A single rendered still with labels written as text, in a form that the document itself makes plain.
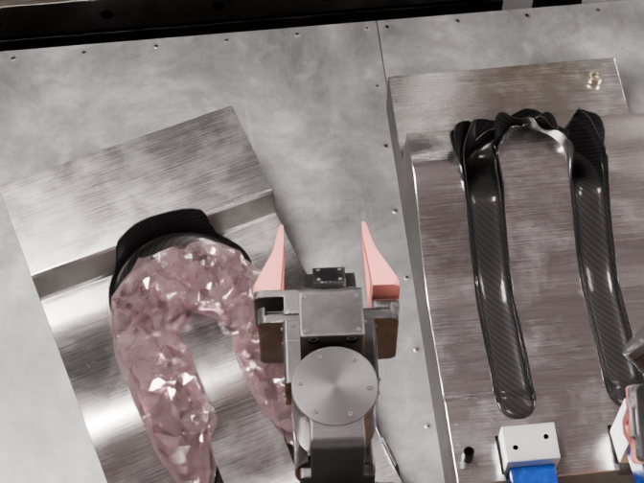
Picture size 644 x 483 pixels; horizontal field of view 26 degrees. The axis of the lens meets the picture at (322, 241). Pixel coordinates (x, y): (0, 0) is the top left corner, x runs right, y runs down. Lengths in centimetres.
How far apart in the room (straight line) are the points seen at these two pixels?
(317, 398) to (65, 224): 59
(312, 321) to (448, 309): 50
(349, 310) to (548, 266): 54
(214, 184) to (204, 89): 23
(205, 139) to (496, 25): 43
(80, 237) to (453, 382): 40
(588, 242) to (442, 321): 17
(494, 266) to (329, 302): 52
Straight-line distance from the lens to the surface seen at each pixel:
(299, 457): 98
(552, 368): 139
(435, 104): 157
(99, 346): 140
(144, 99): 165
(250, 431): 135
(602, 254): 145
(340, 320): 92
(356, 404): 90
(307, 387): 91
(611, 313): 143
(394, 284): 102
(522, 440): 132
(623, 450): 133
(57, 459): 145
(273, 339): 103
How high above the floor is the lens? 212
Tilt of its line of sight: 60 degrees down
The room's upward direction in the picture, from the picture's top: straight up
